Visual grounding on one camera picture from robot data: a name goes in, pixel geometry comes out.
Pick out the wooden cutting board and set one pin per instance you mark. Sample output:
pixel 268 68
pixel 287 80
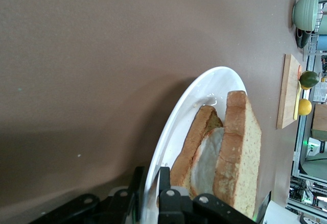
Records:
pixel 287 94

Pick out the green avocado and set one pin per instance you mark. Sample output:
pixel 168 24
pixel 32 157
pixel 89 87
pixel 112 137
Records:
pixel 309 79

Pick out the orange-yellow round citrus fruit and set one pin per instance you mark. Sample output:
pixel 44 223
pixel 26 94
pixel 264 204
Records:
pixel 305 88

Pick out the light blue cup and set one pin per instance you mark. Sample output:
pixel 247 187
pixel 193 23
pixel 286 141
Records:
pixel 322 43

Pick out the fried egg toy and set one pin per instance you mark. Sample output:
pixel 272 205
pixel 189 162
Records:
pixel 207 157

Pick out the orange slice toy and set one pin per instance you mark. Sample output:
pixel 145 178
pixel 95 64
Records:
pixel 299 72

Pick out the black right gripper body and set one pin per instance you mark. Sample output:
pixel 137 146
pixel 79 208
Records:
pixel 263 208

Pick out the yellow lemon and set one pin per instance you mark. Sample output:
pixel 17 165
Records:
pixel 305 107

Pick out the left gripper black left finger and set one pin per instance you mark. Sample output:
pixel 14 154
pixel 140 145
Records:
pixel 132 203

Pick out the pale green cup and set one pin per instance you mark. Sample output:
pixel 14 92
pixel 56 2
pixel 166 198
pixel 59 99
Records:
pixel 324 25

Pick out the pale toast bread slice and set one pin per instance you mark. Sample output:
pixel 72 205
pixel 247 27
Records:
pixel 245 157

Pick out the brown wooden box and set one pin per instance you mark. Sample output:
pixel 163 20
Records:
pixel 320 117

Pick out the pale green bowl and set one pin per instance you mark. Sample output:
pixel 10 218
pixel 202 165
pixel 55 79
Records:
pixel 305 9

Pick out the white round plate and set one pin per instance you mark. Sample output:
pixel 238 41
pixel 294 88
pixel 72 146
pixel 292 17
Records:
pixel 178 122

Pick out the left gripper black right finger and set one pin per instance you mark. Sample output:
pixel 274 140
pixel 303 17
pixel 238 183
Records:
pixel 171 206

